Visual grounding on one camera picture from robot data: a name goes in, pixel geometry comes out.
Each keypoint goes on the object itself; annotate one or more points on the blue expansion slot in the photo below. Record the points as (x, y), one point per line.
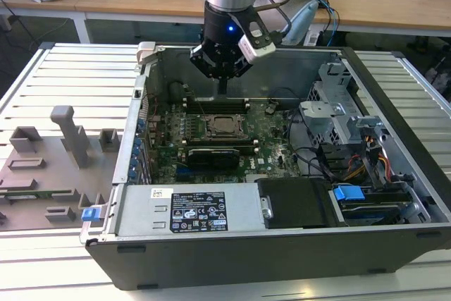
(183, 173)

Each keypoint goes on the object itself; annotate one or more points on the green motherboard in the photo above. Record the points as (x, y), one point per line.
(278, 153)

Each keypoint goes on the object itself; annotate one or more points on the white power adapter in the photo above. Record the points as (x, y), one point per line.
(311, 38)

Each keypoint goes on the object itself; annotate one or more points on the silver power supply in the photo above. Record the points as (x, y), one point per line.
(141, 216)

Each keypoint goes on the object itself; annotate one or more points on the wooden desk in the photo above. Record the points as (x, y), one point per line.
(141, 1)

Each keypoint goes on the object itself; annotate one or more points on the grey case release latch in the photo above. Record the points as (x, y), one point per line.
(146, 50)

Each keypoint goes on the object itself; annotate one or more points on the blue card retention clip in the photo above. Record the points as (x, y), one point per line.
(134, 165)
(138, 141)
(131, 174)
(141, 124)
(136, 154)

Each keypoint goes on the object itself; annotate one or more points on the green RAM stick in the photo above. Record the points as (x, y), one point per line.
(46, 195)

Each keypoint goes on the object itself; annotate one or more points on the grey parts rack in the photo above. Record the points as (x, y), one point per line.
(56, 174)

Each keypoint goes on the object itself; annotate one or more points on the black graphics card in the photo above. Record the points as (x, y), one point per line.
(215, 160)

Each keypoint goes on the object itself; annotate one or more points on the black hard disk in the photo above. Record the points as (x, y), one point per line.
(373, 209)

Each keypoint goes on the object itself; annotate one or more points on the black camera bracket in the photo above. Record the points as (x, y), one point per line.
(246, 22)

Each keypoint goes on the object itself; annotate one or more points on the blue disk carrier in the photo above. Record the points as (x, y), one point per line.
(349, 193)

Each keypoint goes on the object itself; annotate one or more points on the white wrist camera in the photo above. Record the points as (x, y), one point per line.
(255, 52)

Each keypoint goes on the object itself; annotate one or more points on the perforated silver drive cage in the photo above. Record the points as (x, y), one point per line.
(331, 93)

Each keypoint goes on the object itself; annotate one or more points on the silver chipset heatsink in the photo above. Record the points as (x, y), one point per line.
(253, 178)

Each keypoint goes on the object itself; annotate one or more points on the black plastic drive cover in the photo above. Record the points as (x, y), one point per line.
(296, 202)

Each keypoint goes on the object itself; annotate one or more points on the blue case latch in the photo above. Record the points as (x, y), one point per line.
(88, 214)

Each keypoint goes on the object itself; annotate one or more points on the black PC case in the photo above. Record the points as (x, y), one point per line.
(246, 255)

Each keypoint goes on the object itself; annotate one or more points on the CPU socket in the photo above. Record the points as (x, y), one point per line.
(206, 126)

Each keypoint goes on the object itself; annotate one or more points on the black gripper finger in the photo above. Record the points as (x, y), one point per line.
(220, 86)
(225, 86)

